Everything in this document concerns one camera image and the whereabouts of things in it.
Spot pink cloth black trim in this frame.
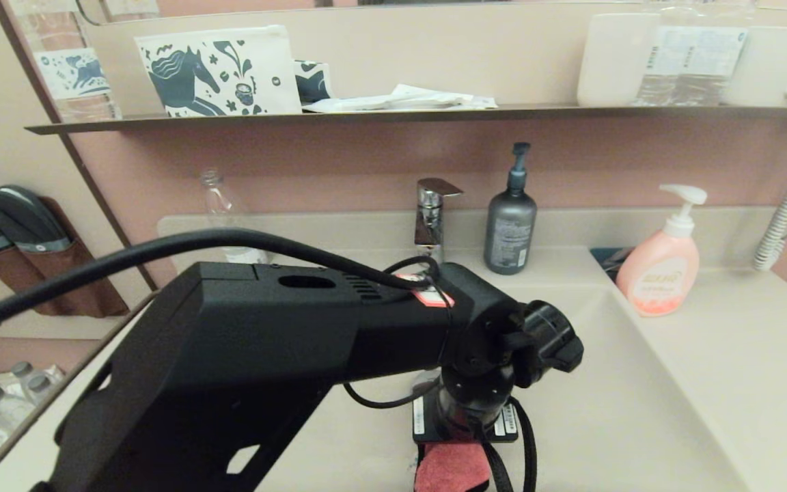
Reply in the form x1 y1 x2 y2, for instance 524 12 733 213
414 441 493 492

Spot chrome faucet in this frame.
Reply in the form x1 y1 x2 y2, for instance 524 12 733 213
415 178 464 264

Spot beige sink basin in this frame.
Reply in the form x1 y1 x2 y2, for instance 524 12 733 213
250 284 749 492

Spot dark grey pump bottle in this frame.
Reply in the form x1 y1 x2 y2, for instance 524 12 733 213
484 142 538 275

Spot dark blue packet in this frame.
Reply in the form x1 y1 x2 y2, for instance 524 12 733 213
589 247 635 282

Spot pink soap pump bottle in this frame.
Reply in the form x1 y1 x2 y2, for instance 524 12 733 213
616 184 708 317

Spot slim clear plastic bottle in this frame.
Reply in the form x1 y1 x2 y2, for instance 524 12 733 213
201 169 271 267

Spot white paper packets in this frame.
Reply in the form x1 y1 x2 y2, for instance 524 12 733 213
303 84 499 113

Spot small blue white pouch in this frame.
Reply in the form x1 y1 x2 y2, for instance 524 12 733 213
294 59 334 105

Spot white pouch blue horse print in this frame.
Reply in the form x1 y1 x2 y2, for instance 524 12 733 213
135 25 303 117

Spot clear bottle white label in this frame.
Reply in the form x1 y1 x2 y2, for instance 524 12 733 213
633 0 695 108
689 0 758 108

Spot large clear bottle horse label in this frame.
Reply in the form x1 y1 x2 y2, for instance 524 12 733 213
11 0 123 122

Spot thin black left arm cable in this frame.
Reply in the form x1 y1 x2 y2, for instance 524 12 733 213
344 256 459 409

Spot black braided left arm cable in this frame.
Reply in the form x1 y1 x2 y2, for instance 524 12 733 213
465 396 538 492

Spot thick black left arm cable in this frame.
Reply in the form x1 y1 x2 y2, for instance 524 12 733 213
0 228 439 346

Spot dark metal wall shelf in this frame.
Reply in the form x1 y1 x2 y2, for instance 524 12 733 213
25 104 787 135

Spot white cup without handle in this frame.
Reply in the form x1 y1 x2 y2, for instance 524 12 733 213
576 14 661 108

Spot white mug with handle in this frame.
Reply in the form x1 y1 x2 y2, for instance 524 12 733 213
723 26 787 109

